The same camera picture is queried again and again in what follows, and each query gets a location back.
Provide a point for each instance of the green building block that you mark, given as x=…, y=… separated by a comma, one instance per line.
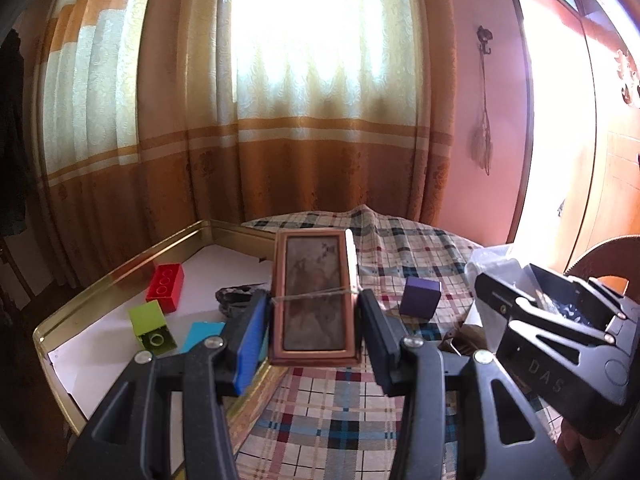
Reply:
x=147, y=320

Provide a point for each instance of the metal wall hook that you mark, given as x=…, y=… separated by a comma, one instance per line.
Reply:
x=484, y=35

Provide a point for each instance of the purple box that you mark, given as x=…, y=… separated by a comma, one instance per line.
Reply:
x=420, y=300

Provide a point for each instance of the wooden photo frame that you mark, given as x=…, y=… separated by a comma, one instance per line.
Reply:
x=315, y=285

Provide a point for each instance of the red building block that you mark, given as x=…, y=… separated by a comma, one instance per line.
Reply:
x=165, y=285

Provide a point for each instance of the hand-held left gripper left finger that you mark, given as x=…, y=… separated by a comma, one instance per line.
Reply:
x=250, y=345

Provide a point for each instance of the gold tin box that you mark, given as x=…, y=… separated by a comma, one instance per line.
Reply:
x=125, y=272

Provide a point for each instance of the orange and cream curtain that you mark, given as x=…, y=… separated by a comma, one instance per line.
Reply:
x=300, y=160

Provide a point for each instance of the wooden chair back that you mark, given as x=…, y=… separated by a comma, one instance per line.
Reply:
x=610, y=247

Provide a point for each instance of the teal building block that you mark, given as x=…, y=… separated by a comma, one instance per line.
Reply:
x=205, y=332

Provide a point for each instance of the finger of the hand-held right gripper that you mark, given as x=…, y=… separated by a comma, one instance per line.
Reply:
x=500, y=310
x=600, y=297

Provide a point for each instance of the orange wooden door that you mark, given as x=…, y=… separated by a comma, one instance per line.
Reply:
x=610, y=185

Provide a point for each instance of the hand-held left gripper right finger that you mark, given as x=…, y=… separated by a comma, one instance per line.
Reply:
x=380, y=340

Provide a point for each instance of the plaid tablecloth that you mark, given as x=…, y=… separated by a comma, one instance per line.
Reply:
x=325, y=425

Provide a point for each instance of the wooden door frame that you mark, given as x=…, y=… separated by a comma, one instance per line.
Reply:
x=527, y=110

